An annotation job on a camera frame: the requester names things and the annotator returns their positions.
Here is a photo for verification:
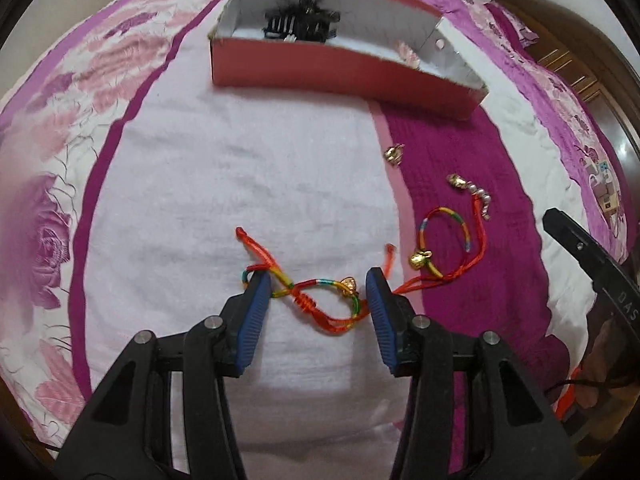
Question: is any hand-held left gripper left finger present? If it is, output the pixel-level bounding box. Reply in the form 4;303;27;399
59;271;273;480

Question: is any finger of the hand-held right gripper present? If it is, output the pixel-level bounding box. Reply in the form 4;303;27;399
542;207;617;289

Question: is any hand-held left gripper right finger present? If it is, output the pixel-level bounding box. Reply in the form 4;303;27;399
365;267;583;480

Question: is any multicolour braided cord bracelet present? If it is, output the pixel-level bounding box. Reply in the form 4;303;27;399
236;227;398;336
392;194;488;293

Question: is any pink bead bracelet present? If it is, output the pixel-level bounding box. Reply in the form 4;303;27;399
396;42;421;68

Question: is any red cardboard box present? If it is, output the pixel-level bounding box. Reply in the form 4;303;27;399
208;0;488;122

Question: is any black feather hair accessory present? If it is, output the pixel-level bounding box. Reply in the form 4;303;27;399
262;0;342;43

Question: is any person's right hand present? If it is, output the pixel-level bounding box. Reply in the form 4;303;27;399
580;310;640;411

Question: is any wooden headboard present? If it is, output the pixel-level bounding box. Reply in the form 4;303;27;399
492;0;640;171

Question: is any purple floral pillow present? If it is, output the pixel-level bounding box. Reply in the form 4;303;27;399
485;2;541;48

